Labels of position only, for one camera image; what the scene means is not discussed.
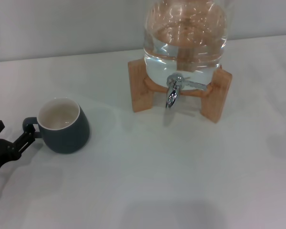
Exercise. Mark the dark teal ceramic mug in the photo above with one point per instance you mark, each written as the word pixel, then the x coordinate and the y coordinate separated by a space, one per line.
pixel 66 140

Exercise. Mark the chrome faucet tap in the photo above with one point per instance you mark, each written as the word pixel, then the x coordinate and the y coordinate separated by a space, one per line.
pixel 173 95

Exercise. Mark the light wooden jar stand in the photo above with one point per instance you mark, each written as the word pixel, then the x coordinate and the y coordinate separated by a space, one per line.
pixel 138 90

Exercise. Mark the clear glass water jar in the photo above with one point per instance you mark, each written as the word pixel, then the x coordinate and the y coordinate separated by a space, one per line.
pixel 183 35

